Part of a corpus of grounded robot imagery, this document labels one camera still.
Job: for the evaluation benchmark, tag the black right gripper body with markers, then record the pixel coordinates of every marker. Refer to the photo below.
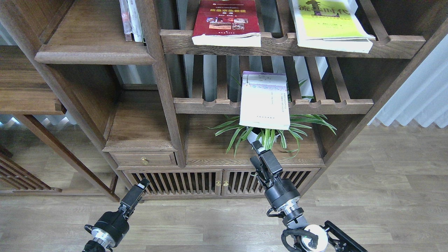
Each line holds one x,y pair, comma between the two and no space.
282,195

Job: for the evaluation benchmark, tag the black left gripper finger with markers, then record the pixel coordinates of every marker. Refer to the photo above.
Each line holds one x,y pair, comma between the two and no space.
124,211
134,195

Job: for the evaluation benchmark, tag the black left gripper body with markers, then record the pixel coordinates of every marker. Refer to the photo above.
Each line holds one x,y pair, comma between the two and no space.
110,229

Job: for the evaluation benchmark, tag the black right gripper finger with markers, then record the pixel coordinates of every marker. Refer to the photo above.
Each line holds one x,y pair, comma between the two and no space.
273,166
261,172

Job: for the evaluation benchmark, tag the white and lilac book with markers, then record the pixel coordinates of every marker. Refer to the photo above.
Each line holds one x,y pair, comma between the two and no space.
264,101

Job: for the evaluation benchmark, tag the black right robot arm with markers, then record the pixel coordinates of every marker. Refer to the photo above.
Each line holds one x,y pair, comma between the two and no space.
300,236

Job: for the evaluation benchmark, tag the upright white books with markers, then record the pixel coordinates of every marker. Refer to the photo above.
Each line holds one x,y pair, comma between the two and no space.
131,22

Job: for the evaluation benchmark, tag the white plant pot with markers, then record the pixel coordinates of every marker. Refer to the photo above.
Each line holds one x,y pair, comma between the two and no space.
256,132

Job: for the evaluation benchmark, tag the small wooden drawer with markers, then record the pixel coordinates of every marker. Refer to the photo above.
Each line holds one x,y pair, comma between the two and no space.
144,158

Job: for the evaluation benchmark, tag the green spider plant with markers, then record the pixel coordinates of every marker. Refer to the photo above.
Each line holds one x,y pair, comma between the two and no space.
289,139

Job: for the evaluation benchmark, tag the left slatted cabinet door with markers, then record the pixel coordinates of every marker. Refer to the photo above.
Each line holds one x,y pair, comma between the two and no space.
179,184

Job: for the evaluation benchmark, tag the dark wooden bookshelf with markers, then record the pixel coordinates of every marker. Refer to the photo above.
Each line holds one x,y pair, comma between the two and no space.
158,95

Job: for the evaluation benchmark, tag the red book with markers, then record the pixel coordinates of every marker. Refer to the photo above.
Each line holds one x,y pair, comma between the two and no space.
229,23

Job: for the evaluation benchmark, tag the yellow-green book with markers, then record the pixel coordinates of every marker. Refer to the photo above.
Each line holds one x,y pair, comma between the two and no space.
329,25

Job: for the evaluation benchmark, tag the white curtain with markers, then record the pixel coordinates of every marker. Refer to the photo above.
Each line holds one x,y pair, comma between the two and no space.
423,98

